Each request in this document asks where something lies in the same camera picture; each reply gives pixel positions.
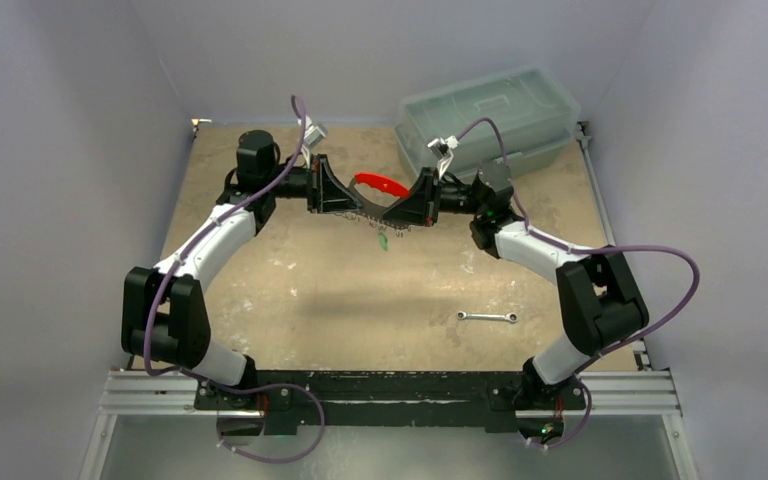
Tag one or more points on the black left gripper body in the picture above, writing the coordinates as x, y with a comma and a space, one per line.
317, 184

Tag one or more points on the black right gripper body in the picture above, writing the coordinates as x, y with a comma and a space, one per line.
430, 196

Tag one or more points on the steel key organizer red handle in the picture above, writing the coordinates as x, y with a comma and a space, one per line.
377, 193

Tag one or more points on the green key tag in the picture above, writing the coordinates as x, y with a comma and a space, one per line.
383, 241

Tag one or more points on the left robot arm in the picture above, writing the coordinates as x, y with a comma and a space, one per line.
164, 314

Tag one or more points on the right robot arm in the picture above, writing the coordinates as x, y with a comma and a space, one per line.
600, 302

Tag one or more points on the silver combination wrench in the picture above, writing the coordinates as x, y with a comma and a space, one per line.
511, 318

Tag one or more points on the clear plastic storage bin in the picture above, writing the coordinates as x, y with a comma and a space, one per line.
531, 110

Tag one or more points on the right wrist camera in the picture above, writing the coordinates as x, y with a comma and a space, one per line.
443, 150

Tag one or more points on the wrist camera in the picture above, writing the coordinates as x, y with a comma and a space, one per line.
314, 133
443, 150

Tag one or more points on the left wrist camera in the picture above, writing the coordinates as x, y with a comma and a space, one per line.
314, 133

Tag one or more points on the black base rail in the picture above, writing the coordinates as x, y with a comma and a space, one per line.
494, 401

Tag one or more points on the aluminium frame rail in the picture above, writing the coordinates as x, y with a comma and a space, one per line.
148, 428

